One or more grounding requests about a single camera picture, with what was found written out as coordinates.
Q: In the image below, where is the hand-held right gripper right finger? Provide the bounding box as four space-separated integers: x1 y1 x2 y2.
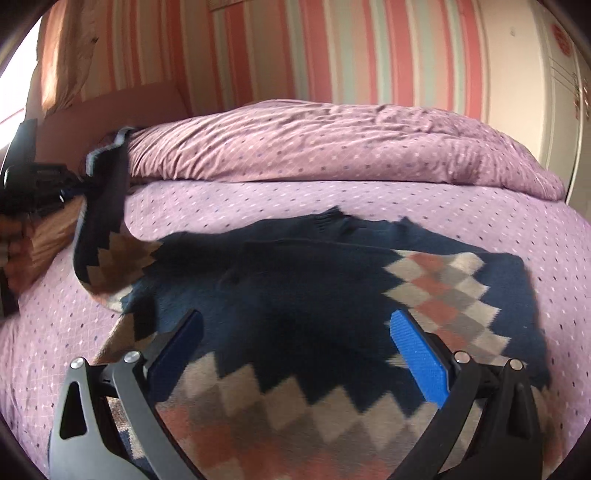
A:
390 309 543 480

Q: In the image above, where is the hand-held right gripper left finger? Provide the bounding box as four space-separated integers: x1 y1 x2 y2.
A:
47 310 206 480

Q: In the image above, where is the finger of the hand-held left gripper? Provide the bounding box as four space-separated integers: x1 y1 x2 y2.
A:
59 178 101 205

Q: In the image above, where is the navy argyle knit sweater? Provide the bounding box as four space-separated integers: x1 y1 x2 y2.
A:
48 127 555 480

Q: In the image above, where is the person's left forearm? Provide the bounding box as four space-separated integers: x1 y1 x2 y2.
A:
0 203 81 298

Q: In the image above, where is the pink headboard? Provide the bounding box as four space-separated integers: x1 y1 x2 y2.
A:
39 82 193 163

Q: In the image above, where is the purple dotted bed sheet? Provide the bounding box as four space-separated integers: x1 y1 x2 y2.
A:
0 178 591 480

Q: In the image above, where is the orange curtain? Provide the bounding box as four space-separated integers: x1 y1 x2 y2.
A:
27 0 118 118

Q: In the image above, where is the purple dotted folded duvet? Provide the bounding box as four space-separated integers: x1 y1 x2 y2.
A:
126 99 567 202

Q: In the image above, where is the white wardrobe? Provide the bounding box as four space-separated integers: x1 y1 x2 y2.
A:
480 0 591 205

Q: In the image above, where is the red round wardrobe sticker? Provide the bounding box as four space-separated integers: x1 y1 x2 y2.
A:
551 25 574 57

